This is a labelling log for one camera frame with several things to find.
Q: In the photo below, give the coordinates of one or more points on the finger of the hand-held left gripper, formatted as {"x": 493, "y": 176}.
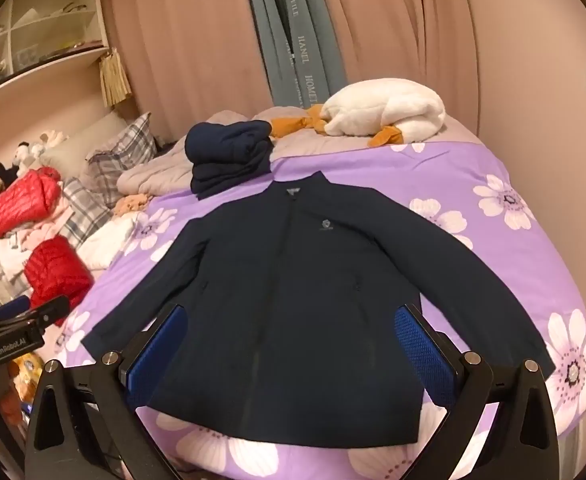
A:
{"x": 48, "y": 312}
{"x": 10, "y": 306}

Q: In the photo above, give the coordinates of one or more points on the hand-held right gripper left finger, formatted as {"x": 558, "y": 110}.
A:
{"x": 155, "y": 345}

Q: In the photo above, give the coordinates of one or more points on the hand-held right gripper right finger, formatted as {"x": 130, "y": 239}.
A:
{"x": 423, "y": 355}

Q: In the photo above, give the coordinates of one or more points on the navy zip jacket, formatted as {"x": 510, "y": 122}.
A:
{"x": 283, "y": 285}

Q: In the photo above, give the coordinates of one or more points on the stack of folded navy clothes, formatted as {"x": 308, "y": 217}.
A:
{"x": 223, "y": 155}

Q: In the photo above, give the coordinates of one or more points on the yellow snack packet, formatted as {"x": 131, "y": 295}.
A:
{"x": 28, "y": 367}

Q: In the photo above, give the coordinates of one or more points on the white clothing pile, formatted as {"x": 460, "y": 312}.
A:
{"x": 8, "y": 265}

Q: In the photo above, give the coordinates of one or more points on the red down jacket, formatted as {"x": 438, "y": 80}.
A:
{"x": 55, "y": 270}
{"x": 20, "y": 200}

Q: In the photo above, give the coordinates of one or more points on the pink garment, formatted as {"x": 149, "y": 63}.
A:
{"x": 40, "y": 234}

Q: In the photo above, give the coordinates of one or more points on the white quilted garment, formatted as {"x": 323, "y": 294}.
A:
{"x": 108, "y": 240}

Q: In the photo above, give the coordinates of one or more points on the plaid pillow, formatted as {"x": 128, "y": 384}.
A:
{"x": 85, "y": 210}
{"x": 118, "y": 150}

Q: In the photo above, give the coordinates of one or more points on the purple floral bed sheet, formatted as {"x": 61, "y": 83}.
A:
{"x": 523, "y": 270}

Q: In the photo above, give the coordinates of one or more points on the peach crumpled cloth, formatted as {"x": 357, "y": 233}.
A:
{"x": 130, "y": 204}

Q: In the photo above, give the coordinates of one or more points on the grey quilt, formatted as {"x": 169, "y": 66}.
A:
{"x": 158, "y": 170}

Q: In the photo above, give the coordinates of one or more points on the beige headboard cushion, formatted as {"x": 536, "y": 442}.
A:
{"x": 83, "y": 135}

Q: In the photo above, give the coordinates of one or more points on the beige hanging tassels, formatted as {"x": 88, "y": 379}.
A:
{"x": 115, "y": 77}

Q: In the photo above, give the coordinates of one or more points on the white goose plush toy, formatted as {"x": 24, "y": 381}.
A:
{"x": 373, "y": 110}

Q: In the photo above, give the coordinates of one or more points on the grey-green printed curtain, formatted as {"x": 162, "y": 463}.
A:
{"x": 318, "y": 35}

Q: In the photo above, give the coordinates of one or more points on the white wall shelf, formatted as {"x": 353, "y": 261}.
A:
{"x": 38, "y": 72}

